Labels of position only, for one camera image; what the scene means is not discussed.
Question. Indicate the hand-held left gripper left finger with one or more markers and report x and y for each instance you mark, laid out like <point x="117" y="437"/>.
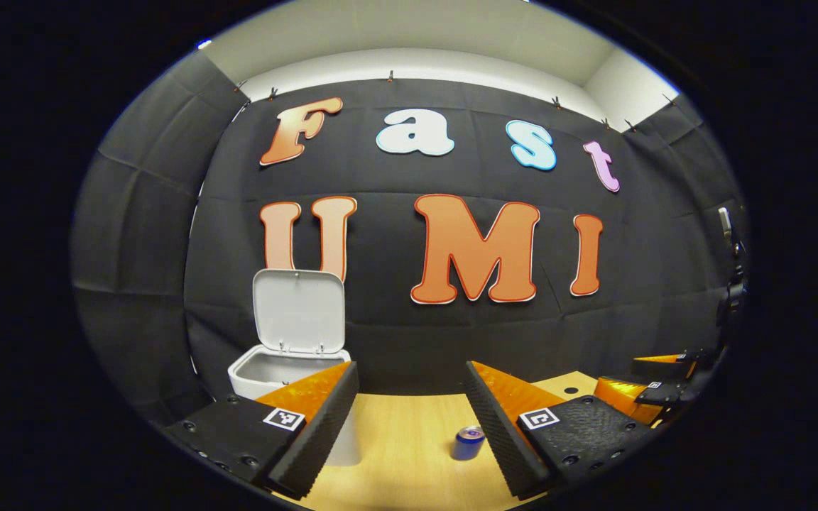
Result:
<point x="317" y="440"/>

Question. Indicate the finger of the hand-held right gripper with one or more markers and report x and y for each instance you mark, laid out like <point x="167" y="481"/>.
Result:
<point x="668" y="394"/>
<point x="664" y="369"/>

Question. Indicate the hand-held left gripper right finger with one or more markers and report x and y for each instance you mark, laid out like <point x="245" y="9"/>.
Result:
<point x="498" y="433"/>

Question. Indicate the blue pop can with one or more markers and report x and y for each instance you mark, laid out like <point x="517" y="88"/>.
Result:
<point x="467" y="445"/>

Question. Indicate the white desktop garbage bin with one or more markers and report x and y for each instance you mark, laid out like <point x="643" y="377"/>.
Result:
<point x="299" y="312"/>

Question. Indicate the wooden desktop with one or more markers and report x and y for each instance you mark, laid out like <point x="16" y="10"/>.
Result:
<point x="409" y="440"/>

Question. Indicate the grey device on stand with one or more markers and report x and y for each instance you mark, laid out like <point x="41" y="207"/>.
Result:
<point x="733" y="294"/>

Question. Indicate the black backdrop cloth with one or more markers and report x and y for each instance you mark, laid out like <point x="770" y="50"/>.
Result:
<point x="395" y="333"/>

